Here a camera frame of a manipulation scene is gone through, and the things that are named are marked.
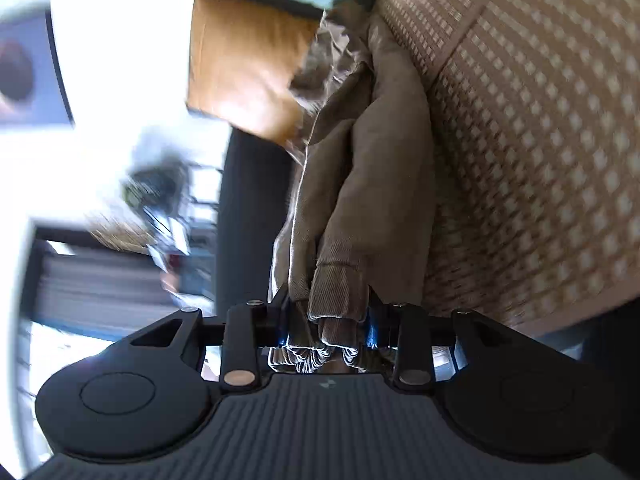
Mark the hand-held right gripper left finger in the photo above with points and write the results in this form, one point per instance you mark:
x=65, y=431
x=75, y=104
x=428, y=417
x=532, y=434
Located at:
x=282, y=332

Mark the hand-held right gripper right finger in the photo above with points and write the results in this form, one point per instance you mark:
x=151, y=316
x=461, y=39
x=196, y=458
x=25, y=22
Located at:
x=372, y=332

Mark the brown jacket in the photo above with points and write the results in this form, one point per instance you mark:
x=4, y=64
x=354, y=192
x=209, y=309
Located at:
x=370, y=185

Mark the dark grey sofa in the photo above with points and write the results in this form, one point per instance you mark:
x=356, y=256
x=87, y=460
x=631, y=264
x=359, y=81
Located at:
x=250, y=210

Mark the rockery bonsai planter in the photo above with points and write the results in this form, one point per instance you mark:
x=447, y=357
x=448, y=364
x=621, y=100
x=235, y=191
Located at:
x=160, y=200

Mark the wooden wheel ornament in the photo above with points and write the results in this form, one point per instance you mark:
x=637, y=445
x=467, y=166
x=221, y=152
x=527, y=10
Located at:
x=120, y=235

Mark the woven rattan sofa mat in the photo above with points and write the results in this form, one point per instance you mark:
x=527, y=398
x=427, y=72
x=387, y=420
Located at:
x=540, y=135

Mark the orange leather cushion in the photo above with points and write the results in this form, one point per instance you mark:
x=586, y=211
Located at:
x=240, y=60

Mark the framed wall picture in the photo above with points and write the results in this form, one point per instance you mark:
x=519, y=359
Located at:
x=30, y=70

